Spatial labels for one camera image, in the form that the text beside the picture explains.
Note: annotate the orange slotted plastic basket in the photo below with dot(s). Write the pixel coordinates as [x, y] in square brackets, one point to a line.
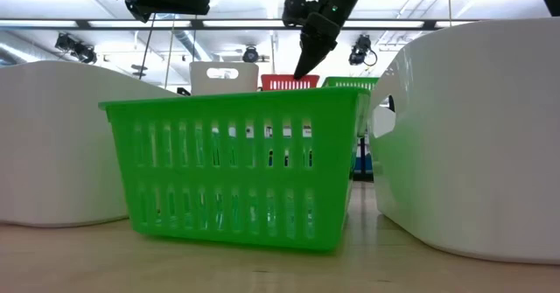
[312, 83]

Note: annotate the dark ceiling light beam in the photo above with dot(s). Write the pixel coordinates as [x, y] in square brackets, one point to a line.
[131, 28]

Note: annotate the white plastic basket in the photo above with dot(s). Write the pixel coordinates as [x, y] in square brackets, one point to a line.
[472, 144]
[52, 153]
[201, 83]

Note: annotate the silver ventilation duct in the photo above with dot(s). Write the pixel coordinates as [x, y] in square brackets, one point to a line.
[194, 48]

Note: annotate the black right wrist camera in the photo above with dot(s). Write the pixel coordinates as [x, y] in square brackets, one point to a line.
[297, 11]

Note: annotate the green slotted plastic basket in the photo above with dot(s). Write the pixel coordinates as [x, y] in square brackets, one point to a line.
[227, 223]
[330, 83]

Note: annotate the black ceiling spotlight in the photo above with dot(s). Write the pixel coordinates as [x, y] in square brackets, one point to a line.
[250, 54]
[361, 50]
[76, 48]

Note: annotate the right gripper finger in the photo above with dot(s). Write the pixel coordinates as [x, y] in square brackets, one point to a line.
[305, 52]
[321, 53]

